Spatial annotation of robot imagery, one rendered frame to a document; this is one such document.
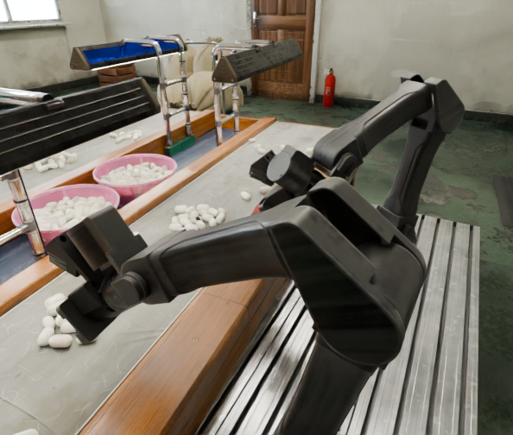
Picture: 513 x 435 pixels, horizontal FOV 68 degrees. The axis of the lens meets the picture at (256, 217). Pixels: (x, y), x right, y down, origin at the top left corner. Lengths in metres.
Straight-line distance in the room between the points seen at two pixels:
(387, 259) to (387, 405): 0.45
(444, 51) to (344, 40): 1.18
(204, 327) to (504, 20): 4.82
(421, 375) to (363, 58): 4.78
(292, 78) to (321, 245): 5.36
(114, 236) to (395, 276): 0.33
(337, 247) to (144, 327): 0.52
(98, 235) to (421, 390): 0.58
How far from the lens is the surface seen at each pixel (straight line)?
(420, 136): 0.88
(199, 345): 0.65
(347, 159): 0.70
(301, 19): 5.47
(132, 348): 0.71
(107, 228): 0.49
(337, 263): 0.26
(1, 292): 0.89
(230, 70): 1.15
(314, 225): 0.27
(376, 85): 5.33
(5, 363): 0.77
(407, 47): 5.22
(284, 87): 5.65
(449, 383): 0.80
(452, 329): 0.90
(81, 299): 0.56
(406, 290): 0.30
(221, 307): 0.71
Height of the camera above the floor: 1.25
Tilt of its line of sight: 30 degrees down
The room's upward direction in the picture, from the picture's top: straight up
